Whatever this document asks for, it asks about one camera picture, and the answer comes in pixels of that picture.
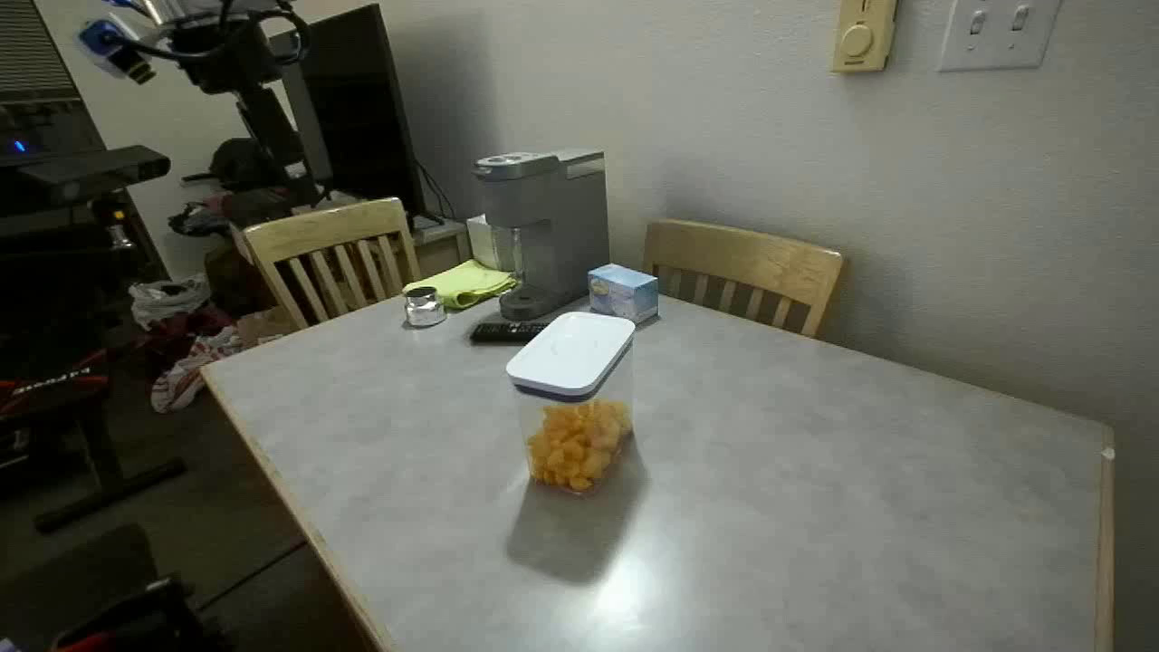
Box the wooden chair near wall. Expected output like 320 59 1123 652
645 218 845 335

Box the black depth camera on stand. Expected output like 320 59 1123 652
0 146 172 214

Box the clear plastic food container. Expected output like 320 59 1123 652
507 352 634 495

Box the white container lid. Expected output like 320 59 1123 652
502 311 639 399

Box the dark monitor screen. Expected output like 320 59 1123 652
281 3 423 214

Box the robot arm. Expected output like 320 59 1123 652
75 0 312 177

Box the wooden chair at table end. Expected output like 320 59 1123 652
243 200 421 328

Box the grey coffee maker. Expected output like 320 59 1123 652
473 147 609 323

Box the black remote control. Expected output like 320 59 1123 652
469 316 543 342

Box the white light switch plate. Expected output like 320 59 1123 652
939 0 1060 72

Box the blue tissue box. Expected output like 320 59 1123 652
588 264 658 323

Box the silver round tin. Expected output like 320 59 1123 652
403 287 444 328

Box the lime green cloth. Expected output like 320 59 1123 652
413 262 513 311

